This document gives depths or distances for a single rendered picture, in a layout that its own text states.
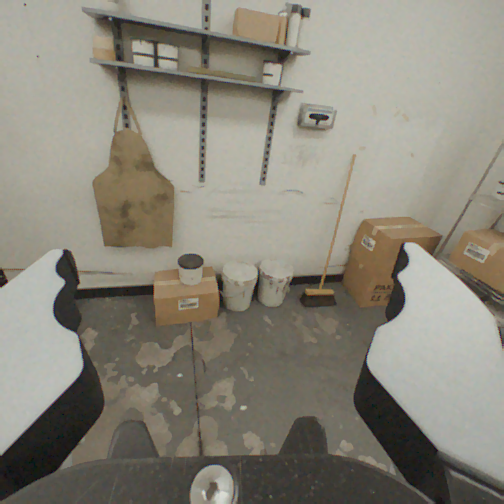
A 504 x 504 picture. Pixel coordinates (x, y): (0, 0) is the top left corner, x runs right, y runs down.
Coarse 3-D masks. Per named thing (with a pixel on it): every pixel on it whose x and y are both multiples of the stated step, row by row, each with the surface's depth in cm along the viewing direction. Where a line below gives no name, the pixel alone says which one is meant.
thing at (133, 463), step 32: (128, 448) 4; (288, 448) 4; (320, 448) 4; (64, 480) 4; (96, 480) 4; (128, 480) 4; (160, 480) 4; (192, 480) 4; (224, 480) 4; (256, 480) 4; (288, 480) 4; (320, 480) 4; (352, 480) 4; (384, 480) 4
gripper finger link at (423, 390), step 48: (432, 288) 8; (384, 336) 6; (432, 336) 6; (480, 336) 6; (384, 384) 5; (432, 384) 5; (480, 384) 5; (384, 432) 6; (432, 432) 5; (480, 432) 5
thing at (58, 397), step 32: (64, 256) 10; (32, 288) 8; (64, 288) 8; (0, 320) 7; (32, 320) 7; (64, 320) 8; (0, 352) 6; (32, 352) 6; (64, 352) 6; (0, 384) 5; (32, 384) 5; (64, 384) 5; (96, 384) 6; (0, 416) 5; (32, 416) 5; (64, 416) 5; (96, 416) 6; (0, 448) 4; (32, 448) 5; (64, 448) 6; (32, 480) 5
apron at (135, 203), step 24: (120, 96) 160; (120, 144) 173; (144, 144) 177; (120, 168) 180; (144, 168) 184; (96, 192) 184; (120, 192) 188; (144, 192) 190; (168, 192) 196; (120, 216) 195; (144, 216) 199; (168, 216) 205; (120, 240) 205; (144, 240) 210; (168, 240) 216
